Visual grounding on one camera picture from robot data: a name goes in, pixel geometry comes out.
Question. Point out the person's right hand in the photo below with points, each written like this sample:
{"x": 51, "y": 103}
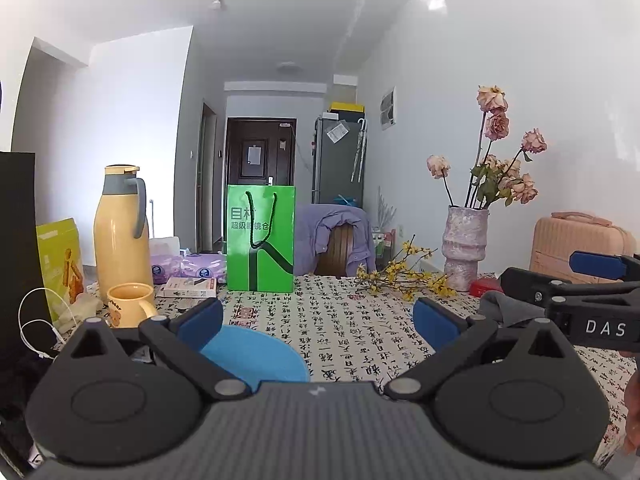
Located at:
{"x": 634, "y": 405}

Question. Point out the dried pink roses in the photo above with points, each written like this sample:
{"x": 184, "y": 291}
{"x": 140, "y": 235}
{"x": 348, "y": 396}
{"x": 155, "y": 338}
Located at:
{"x": 500, "y": 180}

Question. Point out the blue bowl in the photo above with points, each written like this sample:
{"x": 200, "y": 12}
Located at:
{"x": 260, "y": 360}

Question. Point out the purple wipes pack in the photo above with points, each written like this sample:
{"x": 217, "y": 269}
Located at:
{"x": 165, "y": 270}
{"x": 202, "y": 266}

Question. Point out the smoke detector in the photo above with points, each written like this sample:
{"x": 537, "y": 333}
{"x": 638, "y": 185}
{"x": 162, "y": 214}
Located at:
{"x": 218, "y": 1}

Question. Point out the crumpled clear plastic bag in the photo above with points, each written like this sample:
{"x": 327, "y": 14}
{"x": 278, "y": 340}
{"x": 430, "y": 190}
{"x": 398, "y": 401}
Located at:
{"x": 90, "y": 307}

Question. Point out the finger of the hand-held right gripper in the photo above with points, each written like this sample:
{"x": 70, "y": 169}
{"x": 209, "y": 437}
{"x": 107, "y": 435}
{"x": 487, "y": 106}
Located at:
{"x": 600, "y": 264}
{"x": 530, "y": 285}

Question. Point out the small white box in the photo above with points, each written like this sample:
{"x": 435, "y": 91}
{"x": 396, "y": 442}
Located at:
{"x": 190, "y": 286}

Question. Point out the folded umbrella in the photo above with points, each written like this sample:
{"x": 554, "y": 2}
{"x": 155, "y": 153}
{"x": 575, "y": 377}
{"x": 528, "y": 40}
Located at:
{"x": 359, "y": 152}

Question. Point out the yellow box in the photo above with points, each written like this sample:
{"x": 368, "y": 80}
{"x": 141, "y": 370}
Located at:
{"x": 347, "y": 108}

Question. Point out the dark wooden door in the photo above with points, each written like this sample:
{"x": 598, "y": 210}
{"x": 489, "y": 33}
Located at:
{"x": 260, "y": 130}

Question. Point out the wooden chair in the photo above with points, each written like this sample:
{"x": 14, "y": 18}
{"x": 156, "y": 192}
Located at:
{"x": 337, "y": 252}

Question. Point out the purple jacket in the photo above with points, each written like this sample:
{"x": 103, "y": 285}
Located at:
{"x": 357, "y": 240}

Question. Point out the green paper bag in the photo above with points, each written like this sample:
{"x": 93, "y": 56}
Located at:
{"x": 240, "y": 260}

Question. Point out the grey pouch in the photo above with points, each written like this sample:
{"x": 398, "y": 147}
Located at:
{"x": 505, "y": 307}

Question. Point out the yellow-green carton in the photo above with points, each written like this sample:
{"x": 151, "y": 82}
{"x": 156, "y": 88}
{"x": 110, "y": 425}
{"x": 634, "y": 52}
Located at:
{"x": 57, "y": 260}

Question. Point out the yellow mug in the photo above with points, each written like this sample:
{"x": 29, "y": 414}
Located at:
{"x": 127, "y": 307}

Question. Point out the yellow flower branch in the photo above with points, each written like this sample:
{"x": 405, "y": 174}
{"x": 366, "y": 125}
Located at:
{"x": 405, "y": 277}

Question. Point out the black paper bag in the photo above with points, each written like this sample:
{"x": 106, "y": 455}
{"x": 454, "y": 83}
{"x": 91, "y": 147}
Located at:
{"x": 17, "y": 260}

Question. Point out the pink hard case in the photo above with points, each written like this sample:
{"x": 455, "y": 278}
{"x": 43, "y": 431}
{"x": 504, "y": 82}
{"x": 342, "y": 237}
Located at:
{"x": 555, "y": 245}

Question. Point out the grey refrigerator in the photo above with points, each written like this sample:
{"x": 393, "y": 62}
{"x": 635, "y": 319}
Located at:
{"x": 335, "y": 170}

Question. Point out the yellow thermos jug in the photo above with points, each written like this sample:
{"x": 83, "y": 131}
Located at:
{"x": 120, "y": 250}

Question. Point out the printed tablecloth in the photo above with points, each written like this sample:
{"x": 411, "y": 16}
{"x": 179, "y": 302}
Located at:
{"x": 350, "y": 330}

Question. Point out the small red packet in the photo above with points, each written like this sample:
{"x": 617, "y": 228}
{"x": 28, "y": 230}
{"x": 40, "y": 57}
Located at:
{"x": 484, "y": 286}

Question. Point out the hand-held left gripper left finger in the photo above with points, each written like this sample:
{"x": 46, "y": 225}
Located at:
{"x": 200, "y": 321}

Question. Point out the dried pale grass sprig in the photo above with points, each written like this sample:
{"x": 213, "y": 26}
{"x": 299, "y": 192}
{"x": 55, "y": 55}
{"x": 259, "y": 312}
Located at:
{"x": 386, "y": 210}

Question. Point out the pale textured vase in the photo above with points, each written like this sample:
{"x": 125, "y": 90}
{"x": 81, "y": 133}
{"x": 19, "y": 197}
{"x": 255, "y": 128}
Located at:
{"x": 465, "y": 250}

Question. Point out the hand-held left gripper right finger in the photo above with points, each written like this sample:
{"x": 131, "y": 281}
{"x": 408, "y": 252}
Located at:
{"x": 435, "y": 325}

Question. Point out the paper note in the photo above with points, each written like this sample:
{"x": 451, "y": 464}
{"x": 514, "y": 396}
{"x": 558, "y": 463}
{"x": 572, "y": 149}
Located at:
{"x": 337, "y": 132}

